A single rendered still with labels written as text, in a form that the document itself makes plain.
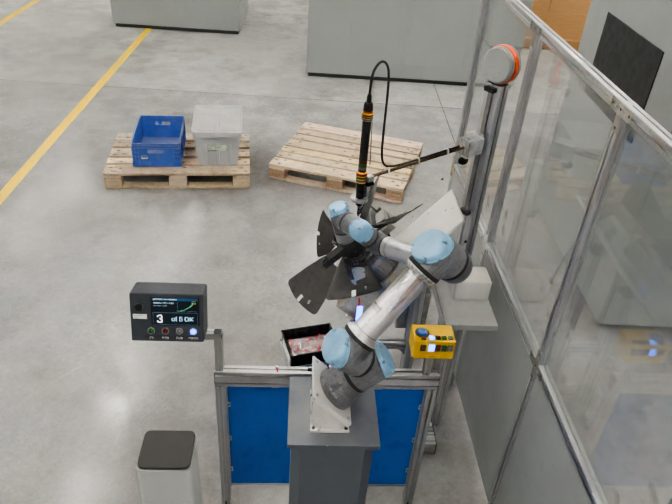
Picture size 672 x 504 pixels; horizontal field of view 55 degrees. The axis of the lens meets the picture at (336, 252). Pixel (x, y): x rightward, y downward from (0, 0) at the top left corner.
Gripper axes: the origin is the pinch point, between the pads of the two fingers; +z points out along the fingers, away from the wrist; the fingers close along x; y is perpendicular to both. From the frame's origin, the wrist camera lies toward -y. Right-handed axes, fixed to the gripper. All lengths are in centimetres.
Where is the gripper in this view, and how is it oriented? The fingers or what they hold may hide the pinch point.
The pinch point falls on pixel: (353, 282)
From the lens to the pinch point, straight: 248.3
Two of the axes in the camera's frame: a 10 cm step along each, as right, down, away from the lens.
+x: -0.4, -5.7, 8.2
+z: 2.3, 7.9, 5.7
